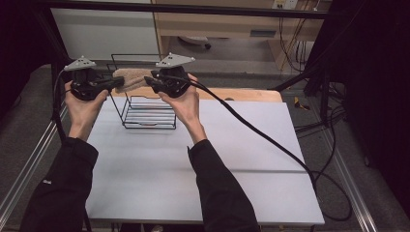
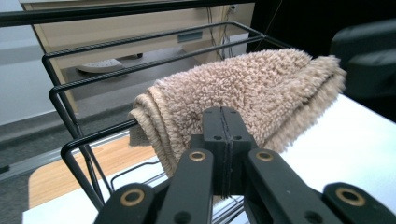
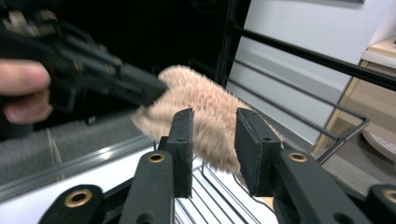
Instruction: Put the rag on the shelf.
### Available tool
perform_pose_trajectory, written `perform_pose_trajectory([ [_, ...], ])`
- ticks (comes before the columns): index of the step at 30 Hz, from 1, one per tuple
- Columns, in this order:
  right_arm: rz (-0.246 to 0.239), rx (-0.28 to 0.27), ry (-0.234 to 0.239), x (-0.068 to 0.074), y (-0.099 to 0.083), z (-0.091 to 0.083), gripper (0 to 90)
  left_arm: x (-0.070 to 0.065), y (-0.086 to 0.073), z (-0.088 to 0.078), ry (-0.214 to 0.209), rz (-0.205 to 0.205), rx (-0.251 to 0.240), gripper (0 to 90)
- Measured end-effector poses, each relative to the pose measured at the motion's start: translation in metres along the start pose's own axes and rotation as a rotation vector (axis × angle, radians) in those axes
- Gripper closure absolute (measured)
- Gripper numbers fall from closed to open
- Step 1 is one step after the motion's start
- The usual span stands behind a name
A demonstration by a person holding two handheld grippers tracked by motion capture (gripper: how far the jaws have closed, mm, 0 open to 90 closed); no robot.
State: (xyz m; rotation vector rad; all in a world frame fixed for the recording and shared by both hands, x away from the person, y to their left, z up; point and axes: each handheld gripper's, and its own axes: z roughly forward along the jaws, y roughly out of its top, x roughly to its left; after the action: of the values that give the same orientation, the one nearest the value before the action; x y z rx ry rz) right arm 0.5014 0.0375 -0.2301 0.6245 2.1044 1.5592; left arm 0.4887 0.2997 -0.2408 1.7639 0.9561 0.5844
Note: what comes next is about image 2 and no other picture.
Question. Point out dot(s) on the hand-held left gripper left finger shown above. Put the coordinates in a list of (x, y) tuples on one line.
[(214, 130)]

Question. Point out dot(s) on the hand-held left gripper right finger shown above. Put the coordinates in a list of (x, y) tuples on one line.
[(236, 133)]

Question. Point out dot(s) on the beige towel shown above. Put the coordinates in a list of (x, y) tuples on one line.
[(249, 90)]

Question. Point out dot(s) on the white foam board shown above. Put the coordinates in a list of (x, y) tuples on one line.
[(336, 149)]

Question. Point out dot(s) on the white chair base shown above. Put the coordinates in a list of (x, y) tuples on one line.
[(101, 66)]

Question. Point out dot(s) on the dark rounded object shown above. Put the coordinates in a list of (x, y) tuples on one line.
[(367, 59)]

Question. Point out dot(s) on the white cabinet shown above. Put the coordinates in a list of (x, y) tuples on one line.
[(18, 81)]

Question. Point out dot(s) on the white wall outlet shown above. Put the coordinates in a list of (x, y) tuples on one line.
[(233, 7)]

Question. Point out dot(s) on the black metal frame bar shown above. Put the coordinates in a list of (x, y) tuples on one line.
[(93, 11)]

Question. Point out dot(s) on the aluminium floor rail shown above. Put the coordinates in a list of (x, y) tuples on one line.
[(46, 157)]

